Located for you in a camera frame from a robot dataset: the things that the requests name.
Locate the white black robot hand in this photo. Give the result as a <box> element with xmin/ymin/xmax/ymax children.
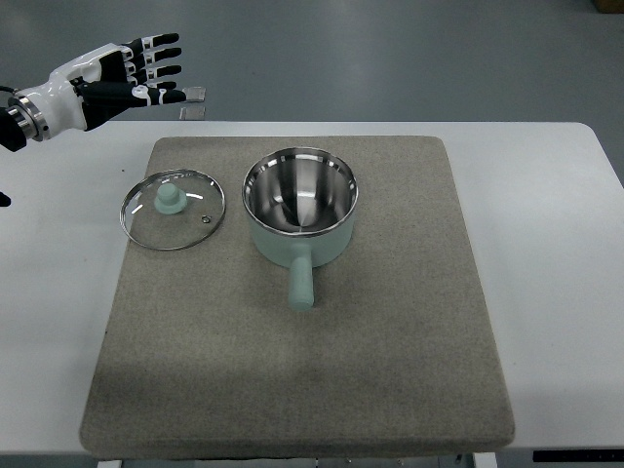
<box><xmin>5</xmin><ymin>33</ymin><xmax>185</xmax><ymax>144</ymax></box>

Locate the glass lid green knob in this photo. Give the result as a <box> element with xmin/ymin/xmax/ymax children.
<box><xmin>119</xmin><ymin>169</ymin><xmax>226</xmax><ymax>252</ymax></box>

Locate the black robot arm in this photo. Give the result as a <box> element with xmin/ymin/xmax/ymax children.
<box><xmin>0</xmin><ymin>85</ymin><xmax>26</xmax><ymax>208</ymax></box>

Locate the mint green steel pot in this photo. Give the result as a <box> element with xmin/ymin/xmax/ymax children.
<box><xmin>242</xmin><ymin>147</ymin><xmax>359</xmax><ymax>311</ymax></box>

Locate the upper metal floor plate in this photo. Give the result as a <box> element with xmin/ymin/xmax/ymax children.
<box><xmin>182</xmin><ymin>87</ymin><xmax>206</xmax><ymax>102</ymax></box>

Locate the metal floor plate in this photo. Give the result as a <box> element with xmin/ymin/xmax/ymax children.
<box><xmin>179</xmin><ymin>105</ymin><xmax>206</xmax><ymax>121</ymax></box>
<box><xmin>182</xmin><ymin>87</ymin><xmax>206</xmax><ymax>102</ymax></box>

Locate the lower metal floor plate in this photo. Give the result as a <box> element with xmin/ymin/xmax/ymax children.
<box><xmin>179</xmin><ymin>105</ymin><xmax>206</xmax><ymax>121</ymax></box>

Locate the grey felt mat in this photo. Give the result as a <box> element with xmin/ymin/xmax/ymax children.
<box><xmin>79</xmin><ymin>136</ymin><xmax>515</xmax><ymax>459</ymax></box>

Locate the cardboard box corner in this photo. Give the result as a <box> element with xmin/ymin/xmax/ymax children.
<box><xmin>593</xmin><ymin>0</ymin><xmax>624</xmax><ymax>14</ymax></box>

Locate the black table control panel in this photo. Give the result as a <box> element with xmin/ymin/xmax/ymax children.
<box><xmin>532</xmin><ymin>448</ymin><xmax>624</xmax><ymax>463</ymax></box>

